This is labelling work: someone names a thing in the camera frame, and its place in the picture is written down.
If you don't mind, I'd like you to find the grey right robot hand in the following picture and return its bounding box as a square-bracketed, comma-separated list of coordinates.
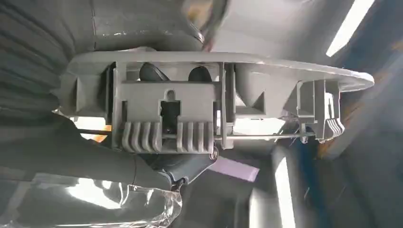
[0, 0, 218, 228]

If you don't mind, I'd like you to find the long ceiling light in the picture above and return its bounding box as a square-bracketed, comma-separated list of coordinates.
[326, 0, 376, 58]

